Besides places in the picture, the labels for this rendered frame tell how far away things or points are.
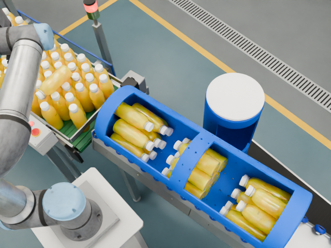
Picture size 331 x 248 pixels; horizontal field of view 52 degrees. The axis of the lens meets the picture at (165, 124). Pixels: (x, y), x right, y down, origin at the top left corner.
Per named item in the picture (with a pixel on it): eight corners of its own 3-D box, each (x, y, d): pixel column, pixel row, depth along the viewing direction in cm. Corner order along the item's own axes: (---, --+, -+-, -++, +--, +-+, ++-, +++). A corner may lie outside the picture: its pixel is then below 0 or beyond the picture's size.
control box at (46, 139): (43, 156, 157) (34, 146, 148) (15, 134, 164) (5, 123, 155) (58, 140, 161) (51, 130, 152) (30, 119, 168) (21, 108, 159)
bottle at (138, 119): (115, 116, 154) (145, 135, 147) (110, 108, 148) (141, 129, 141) (124, 105, 156) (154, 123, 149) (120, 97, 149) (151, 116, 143)
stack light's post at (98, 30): (127, 128, 278) (96, 28, 182) (123, 125, 279) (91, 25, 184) (130, 124, 279) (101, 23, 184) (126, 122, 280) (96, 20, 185)
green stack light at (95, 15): (94, 21, 176) (91, 14, 172) (85, 16, 178) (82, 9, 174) (102, 14, 179) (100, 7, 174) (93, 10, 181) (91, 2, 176)
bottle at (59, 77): (61, 61, 164) (33, 86, 157) (71, 69, 162) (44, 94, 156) (64, 70, 170) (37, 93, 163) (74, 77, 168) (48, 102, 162)
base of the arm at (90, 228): (81, 250, 117) (72, 244, 109) (52, 223, 123) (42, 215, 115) (111, 216, 123) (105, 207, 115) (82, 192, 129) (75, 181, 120)
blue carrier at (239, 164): (265, 267, 132) (287, 247, 108) (99, 149, 161) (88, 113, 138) (296, 210, 145) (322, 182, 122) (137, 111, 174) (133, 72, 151)
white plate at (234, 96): (194, 93, 166) (194, 94, 167) (235, 131, 154) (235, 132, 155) (235, 63, 173) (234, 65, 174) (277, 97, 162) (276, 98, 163)
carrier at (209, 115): (191, 165, 242) (219, 194, 231) (193, 94, 167) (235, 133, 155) (220, 141, 250) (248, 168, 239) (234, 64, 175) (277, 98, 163)
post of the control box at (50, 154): (89, 204, 248) (36, 142, 161) (84, 201, 249) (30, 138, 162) (92, 200, 249) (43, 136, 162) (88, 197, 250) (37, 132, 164)
